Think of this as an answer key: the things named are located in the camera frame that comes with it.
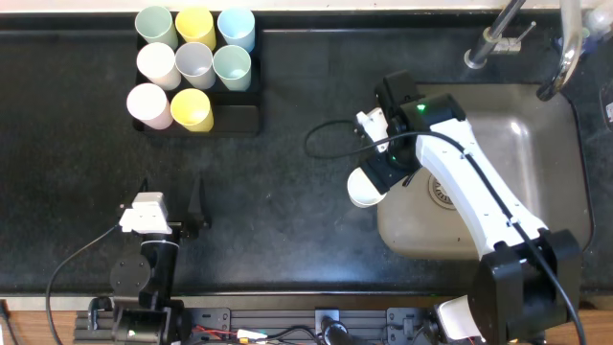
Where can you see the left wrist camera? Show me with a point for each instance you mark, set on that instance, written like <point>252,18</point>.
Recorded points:
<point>146,213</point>

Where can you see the grey cup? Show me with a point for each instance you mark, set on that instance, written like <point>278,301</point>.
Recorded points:
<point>194,62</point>

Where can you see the steel tap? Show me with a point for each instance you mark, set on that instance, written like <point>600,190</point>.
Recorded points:
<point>572,48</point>

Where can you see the white cup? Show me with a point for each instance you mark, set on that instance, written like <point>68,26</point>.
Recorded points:
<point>157,62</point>
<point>361,194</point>

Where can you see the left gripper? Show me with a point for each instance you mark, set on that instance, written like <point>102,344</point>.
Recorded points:
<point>178,230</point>

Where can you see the steel sink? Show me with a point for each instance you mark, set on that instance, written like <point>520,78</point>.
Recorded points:
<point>536,144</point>

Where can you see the blue cup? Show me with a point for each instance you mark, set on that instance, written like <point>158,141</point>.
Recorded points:
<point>237,26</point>

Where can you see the pink cup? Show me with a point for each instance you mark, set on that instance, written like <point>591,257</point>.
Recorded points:
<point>147,103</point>

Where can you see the mounting rail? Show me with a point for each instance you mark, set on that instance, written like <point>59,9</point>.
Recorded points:
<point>282,326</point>

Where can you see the yellow cup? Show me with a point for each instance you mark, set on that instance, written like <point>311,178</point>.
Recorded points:
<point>195,24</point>
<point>190,108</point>

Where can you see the green cup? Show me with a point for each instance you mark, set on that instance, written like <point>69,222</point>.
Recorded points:
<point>155,24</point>
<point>232,64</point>

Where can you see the black tray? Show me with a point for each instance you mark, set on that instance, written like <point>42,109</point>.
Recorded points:
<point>256,72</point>
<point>237,120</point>

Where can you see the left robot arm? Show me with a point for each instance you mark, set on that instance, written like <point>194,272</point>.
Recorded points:
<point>153,268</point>

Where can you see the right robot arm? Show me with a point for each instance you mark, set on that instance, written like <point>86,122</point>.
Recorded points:
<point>460,172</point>

